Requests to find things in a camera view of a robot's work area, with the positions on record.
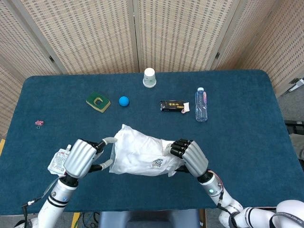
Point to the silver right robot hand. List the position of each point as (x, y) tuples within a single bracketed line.
[(194, 158)]

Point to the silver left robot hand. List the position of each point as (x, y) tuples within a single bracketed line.
[(79, 159)]

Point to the frosted plastic zip bag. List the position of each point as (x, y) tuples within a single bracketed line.
[(114, 154)]

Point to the white garment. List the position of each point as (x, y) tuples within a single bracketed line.
[(137, 152)]

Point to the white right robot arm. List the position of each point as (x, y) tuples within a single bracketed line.
[(213, 187)]

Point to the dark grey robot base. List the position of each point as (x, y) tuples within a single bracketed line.
[(147, 218)]

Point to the white red drink pouch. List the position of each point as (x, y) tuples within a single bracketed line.
[(57, 162)]

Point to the blue table cloth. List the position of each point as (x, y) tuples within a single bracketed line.
[(71, 118)]

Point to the clear plastic water bottle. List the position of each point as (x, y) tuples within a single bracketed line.
[(201, 109)]

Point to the pink binder clip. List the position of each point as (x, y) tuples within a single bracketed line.
[(39, 122)]

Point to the black cardboard box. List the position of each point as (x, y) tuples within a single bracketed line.
[(171, 106)]

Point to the green yellow sponge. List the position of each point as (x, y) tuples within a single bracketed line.
[(91, 99)]

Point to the blue ball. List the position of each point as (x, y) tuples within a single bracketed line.
[(124, 101)]

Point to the white paper cup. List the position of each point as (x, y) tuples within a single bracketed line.
[(149, 78)]

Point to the woven folding screen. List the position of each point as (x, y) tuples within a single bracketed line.
[(95, 35)]

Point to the black equipment frame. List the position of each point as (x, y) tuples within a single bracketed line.
[(295, 126)]

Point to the grey metal bracket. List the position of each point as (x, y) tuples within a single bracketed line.
[(298, 84)]

